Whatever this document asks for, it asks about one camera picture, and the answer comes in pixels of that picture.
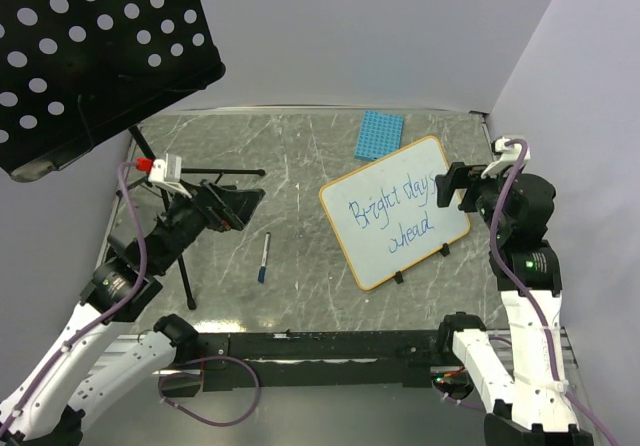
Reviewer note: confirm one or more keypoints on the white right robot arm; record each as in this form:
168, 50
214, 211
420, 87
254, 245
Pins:
529, 402

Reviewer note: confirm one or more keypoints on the yellow framed whiteboard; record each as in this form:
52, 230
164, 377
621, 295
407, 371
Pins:
385, 214

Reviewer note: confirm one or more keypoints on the white blue whiteboard marker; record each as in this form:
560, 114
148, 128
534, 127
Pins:
264, 258

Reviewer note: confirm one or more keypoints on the blue studded baseplate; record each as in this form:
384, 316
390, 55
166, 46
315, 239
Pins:
380, 134

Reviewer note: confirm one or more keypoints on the black perforated music stand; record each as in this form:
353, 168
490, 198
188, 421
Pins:
75, 73

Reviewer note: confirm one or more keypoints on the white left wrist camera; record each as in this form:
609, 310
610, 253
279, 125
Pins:
164, 172

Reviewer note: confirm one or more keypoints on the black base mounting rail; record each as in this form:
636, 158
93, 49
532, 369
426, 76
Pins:
307, 359

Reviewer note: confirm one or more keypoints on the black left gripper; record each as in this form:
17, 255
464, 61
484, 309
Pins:
235, 204

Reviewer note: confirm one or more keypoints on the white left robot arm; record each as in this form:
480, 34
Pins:
61, 397

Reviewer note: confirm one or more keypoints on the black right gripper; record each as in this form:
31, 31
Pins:
462, 176

